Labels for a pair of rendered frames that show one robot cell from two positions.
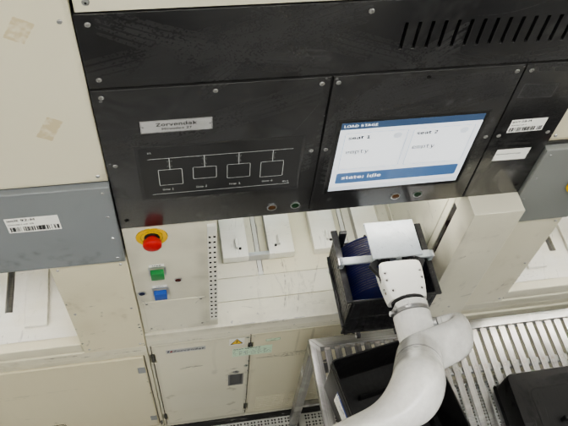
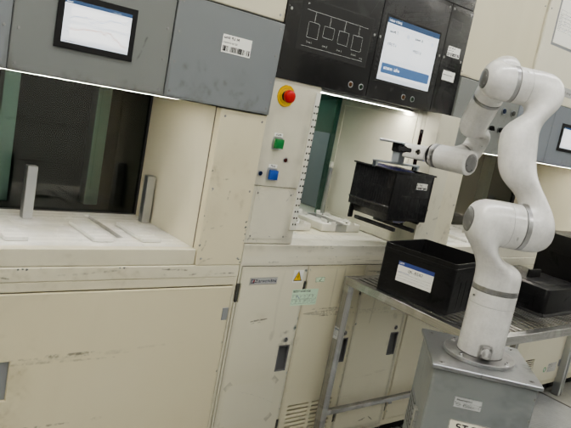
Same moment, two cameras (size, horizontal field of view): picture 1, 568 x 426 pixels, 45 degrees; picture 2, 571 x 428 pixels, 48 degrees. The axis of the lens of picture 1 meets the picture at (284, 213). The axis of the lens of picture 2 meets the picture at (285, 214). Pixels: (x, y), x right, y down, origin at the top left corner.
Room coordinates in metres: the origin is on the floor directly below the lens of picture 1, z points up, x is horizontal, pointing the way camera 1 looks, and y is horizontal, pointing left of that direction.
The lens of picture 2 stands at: (-1.10, 1.05, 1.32)
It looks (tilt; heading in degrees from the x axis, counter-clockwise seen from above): 9 degrees down; 335
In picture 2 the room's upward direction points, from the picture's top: 11 degrees clockwise
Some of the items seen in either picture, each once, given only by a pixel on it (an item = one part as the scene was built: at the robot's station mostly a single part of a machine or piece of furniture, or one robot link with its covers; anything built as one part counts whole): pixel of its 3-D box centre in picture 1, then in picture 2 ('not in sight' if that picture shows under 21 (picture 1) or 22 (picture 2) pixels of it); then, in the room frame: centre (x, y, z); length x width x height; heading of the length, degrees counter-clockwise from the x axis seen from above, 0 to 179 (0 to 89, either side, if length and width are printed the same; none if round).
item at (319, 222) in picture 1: (341, 218); (325, 220); (1.19, -0.18, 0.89); 0.22 x 0.21 x 0.04; 15
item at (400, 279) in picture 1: (402, 285); (422, 152); (0.78, -0.29, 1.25); 0.11 x 0.10 x 0.07; 15
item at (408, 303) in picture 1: (408, 309); (436, 155); (0.72, -0.30, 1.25); 0.09 x 0.03 x 0.08; 105
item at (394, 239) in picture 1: (380, 273); (392, 183); (0.88, -0.26, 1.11); 0.24 x 0.20 x 0.32; 105
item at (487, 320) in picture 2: not in sight; (486, 323); (0.16, -0.17, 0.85); 0.19 x 0.19 x 0.18
